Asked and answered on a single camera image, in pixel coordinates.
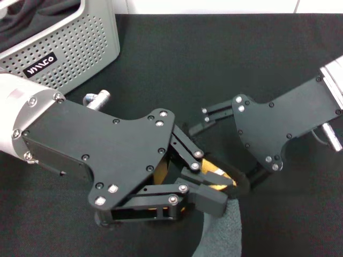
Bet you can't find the grey perforated storage box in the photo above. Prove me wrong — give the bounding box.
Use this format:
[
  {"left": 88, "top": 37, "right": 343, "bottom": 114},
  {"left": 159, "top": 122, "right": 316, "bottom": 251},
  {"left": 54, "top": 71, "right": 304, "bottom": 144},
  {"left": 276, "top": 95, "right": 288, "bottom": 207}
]
[{"left": 0, "top": 0, "right": 121, "bottom": 94}]

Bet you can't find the dark grey crumpled cloth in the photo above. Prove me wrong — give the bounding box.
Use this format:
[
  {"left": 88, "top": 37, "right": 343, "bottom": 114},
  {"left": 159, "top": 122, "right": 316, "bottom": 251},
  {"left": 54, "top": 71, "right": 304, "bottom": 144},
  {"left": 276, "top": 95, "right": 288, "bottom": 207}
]
[{"left": 0, "top": 0, "right": 81, "bottom": 52}]

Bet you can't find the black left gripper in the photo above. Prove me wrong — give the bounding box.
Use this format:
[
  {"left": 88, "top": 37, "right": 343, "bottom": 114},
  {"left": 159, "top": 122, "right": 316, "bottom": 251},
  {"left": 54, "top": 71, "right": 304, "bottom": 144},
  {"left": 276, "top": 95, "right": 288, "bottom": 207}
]
[{"left": 21, "top": 99, "right": 234, "bottom": 228}]

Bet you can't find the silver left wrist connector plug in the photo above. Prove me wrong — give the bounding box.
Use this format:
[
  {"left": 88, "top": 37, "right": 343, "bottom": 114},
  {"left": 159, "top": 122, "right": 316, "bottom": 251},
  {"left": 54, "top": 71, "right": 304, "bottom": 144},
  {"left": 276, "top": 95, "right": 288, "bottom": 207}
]
[{"left": 83, "top": 90, "right": 111, "bottom": 110}]

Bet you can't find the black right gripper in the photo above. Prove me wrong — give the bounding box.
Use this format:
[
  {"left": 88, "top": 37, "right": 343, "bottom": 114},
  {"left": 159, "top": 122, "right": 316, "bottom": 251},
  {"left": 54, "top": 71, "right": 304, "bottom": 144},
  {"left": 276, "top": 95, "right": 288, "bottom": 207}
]
[{"left": 188, "top": 75, "right": 343, "bottom": 190}]

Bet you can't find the yellow towel with black edging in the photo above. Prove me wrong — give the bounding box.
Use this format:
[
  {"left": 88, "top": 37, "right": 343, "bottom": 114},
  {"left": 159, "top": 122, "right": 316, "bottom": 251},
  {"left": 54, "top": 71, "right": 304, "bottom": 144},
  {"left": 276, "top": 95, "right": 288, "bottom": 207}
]
[{"left": 152, "top": 152, "right": 251, "bottom": 257}]

